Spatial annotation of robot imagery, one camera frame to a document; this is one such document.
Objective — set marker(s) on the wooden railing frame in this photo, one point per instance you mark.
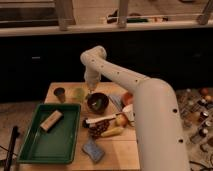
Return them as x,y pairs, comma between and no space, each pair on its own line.
51,17

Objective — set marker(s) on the orange fruit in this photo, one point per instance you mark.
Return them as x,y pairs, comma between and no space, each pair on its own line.
127,98

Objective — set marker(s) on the white mug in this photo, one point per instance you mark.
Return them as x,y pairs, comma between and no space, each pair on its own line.
128,111

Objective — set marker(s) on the wooden block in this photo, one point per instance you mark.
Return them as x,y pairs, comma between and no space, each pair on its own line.
51,120

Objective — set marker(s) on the green plastic tray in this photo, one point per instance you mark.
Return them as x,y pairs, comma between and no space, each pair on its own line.
55,146

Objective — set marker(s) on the white handled knife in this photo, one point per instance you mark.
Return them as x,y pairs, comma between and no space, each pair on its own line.
88,121

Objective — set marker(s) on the black tripod pole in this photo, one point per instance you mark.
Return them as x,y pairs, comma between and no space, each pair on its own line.
11,147

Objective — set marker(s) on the yellow apple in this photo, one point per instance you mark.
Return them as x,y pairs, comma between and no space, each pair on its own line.
121,120

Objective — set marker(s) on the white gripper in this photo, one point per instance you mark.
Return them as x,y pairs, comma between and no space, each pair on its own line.
92,78

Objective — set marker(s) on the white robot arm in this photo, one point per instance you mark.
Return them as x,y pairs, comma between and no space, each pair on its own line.
160,139

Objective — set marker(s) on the yellow banana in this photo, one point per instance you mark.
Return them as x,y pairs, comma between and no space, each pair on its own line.
112,132

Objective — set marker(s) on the purple grapes bunch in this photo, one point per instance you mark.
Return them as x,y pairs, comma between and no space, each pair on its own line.
100,127

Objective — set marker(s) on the dark brown bowl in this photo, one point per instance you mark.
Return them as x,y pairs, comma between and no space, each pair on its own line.
98,103

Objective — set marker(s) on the translucent green plastic cup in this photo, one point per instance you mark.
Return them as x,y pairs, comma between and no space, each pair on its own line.
79,94

